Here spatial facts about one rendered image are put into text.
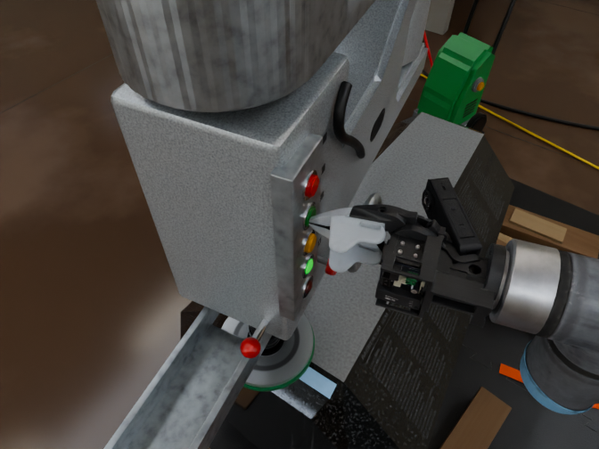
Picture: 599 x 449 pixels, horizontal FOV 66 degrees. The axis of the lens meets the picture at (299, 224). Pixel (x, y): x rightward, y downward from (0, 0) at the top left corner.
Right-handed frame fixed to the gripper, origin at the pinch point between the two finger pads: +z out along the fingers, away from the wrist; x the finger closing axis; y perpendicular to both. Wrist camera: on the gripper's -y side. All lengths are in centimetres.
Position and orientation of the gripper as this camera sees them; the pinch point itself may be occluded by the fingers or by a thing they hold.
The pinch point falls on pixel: (322, 219)
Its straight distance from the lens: 55.2
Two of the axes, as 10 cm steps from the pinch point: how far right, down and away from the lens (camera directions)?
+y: -3.6, 7.2, -6.0
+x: 0.5, 6.5, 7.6
